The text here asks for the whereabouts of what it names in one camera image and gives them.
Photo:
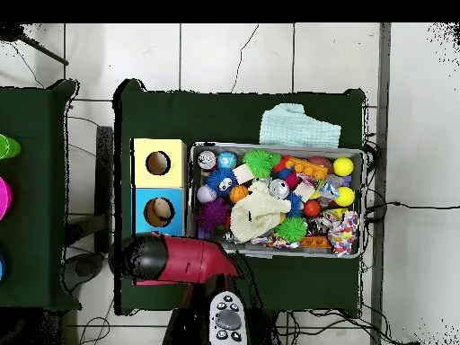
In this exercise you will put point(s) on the clear mesh bin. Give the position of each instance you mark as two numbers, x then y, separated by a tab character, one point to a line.
205	248

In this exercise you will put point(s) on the purple spiky ball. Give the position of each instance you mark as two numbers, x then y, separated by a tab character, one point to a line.
213	214

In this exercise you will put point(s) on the small green spiky ball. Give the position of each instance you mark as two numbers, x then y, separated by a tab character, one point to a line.
292	229

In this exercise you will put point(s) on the black floor stand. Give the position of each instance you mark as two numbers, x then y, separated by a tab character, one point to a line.
104	187

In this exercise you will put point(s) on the pink bowl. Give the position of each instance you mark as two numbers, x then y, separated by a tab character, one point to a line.
3	198

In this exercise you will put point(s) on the silver can with pull tab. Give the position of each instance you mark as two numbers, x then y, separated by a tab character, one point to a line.
207	159

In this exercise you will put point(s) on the wooden box with three holes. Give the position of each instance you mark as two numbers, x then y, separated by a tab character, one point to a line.
140	208

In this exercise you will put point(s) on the yellow ball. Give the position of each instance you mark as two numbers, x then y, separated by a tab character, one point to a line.
343	167

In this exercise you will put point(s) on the blue spiky ball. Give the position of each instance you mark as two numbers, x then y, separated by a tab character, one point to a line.
221	181

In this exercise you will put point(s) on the silver can with open top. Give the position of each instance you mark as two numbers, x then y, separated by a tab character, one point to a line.
279	188

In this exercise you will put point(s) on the blue cup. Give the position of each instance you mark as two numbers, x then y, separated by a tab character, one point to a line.
2	267

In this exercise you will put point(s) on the cream yellow muslin cloth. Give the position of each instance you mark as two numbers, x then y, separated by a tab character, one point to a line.
259	214

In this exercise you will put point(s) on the green cup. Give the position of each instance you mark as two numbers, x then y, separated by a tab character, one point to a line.
7	147

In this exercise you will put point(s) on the small orange basketball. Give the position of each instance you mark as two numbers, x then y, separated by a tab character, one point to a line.
238	193

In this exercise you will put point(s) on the mint green muslin cloth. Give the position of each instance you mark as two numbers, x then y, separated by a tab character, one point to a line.
298	128

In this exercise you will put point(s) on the green cloth side table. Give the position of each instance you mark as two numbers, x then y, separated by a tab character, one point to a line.
39	280

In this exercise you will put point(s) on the dark green table cloth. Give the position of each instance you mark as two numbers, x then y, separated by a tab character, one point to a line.
237	115

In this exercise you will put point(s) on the white baseball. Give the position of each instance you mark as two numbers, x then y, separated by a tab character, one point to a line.
206	194

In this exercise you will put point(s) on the large green spiky ball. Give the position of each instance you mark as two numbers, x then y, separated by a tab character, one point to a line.
260	163

